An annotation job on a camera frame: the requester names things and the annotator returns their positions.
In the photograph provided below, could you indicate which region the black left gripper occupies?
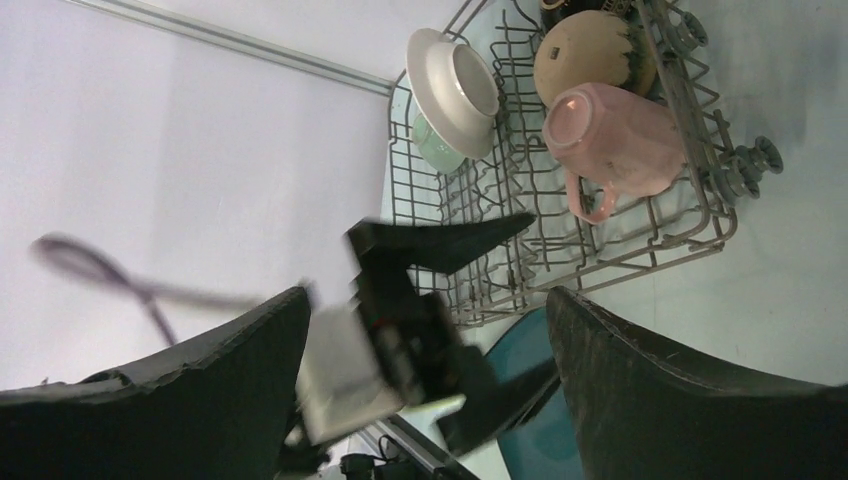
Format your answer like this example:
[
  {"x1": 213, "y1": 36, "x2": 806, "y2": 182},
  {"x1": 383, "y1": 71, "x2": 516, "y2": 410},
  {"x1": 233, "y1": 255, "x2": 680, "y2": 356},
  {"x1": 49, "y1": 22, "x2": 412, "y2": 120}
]
[{"x1": 346, "y1": 212, "x2": 560, "y2": 457}]

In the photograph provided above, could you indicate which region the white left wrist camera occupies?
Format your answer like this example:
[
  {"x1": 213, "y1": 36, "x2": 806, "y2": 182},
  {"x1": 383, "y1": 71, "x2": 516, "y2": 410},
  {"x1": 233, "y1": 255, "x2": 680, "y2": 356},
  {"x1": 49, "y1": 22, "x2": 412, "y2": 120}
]
[{"x1": 296, "y1": 302, "x2": 403, "y2": 444}]

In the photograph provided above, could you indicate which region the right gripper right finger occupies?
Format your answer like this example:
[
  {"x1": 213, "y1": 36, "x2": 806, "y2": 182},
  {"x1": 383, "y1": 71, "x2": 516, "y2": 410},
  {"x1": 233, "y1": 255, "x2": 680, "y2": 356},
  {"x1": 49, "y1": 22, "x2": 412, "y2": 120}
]
[{"x1": 546, "y1": 287, "x2": 847, "y2": 479}]

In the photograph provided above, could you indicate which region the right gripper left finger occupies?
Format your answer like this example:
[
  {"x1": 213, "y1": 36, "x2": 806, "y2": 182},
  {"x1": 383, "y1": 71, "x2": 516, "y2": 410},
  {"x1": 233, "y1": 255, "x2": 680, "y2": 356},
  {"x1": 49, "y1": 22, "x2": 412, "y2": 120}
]
[{"x1": 1, "y1": 286, "x2": 311, "y2": 479}]

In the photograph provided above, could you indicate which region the tan ceramic mug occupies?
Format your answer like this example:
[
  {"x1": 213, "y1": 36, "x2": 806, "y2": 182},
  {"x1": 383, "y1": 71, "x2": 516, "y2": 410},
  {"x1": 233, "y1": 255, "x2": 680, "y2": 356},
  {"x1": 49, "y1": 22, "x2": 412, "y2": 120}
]
[{"x1": 533, "y1": 10, "x2": 657, "y2": 107}]

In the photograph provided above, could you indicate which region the teal square plate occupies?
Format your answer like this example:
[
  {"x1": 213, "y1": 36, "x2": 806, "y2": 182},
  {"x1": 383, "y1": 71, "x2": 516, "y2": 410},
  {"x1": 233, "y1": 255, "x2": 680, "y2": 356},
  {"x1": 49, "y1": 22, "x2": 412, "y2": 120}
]
[{"x1": 486, "y1": 308, "x2": 584, "y2": 480}]

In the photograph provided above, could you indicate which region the pink mug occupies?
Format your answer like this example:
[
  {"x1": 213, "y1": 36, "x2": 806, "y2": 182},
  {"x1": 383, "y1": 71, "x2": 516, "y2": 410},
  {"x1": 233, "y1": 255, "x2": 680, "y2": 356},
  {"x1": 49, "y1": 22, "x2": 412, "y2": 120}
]
[{"x1": 542, "y1": 83, "x2": 686, "y2": 225}]

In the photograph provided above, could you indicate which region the grey wire dish rack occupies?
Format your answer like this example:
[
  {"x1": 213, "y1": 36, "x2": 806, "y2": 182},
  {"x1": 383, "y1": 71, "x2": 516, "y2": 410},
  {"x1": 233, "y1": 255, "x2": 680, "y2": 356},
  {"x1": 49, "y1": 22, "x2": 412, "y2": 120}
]
[{"x1": 383, "y1": 1, "x2": 783, "y2": 328}]

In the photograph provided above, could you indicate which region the white ruffled plate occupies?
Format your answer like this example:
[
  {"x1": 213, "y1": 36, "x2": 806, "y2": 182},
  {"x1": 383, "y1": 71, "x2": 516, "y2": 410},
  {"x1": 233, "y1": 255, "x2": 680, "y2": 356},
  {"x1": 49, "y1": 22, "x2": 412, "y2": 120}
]
[{"x1": 405, "y1": 28, "x2": 500, "y2": 160}]

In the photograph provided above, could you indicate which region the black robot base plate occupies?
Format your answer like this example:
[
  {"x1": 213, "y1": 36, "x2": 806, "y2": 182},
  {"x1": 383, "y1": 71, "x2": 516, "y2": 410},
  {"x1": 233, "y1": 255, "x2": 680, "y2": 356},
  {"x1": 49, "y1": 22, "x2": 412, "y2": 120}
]
[{"x1": 339, "y1": 415, "x2": 480, "y2": 480}]

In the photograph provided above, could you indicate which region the yellow-green mug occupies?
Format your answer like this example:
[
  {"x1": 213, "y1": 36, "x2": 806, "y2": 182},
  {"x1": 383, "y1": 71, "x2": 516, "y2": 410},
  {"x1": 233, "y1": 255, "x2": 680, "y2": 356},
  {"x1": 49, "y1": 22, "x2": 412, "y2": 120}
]
[{"x1": 398, "y1": 394, "x2": 466, "y2": 417}]

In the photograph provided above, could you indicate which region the green ceramic bowl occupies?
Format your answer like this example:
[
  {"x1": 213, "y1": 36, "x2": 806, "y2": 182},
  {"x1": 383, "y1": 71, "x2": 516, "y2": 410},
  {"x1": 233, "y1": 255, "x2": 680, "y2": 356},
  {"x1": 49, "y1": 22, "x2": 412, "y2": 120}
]
[{"x1": 411, "y1": 114, "x2": 466, "y2": 175}]

